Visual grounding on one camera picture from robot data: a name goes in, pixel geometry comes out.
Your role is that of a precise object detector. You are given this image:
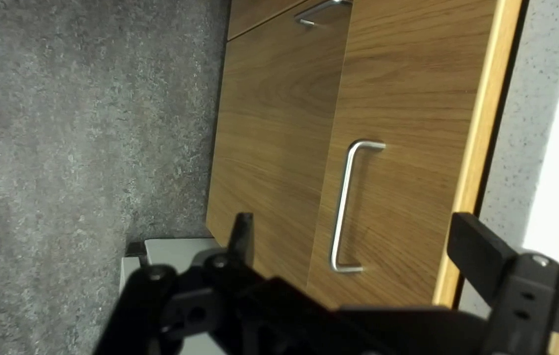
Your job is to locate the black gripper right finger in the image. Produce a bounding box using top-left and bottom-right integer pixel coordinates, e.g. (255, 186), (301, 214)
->
(447, 212), (559, 355)

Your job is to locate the narrow wooden cabinet panel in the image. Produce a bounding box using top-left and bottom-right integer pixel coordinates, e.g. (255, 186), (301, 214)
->
(226, 0), (334, 42)

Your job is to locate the wooden cabinet door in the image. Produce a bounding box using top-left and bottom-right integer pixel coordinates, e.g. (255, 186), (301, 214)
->
(204, 3), (354, 295)

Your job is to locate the silver drawer handle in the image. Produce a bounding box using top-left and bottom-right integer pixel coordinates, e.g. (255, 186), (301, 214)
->
(329, 139), (390, 277)

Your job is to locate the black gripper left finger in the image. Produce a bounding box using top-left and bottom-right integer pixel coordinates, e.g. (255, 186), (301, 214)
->
(93, 212), (307, 355)

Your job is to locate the silver door handle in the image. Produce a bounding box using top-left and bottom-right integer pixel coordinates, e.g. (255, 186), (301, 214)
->
(293, 0), (354, 31)

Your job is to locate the wooden drawer front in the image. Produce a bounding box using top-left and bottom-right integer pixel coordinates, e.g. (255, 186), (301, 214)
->
(303, 0), (526, 313)

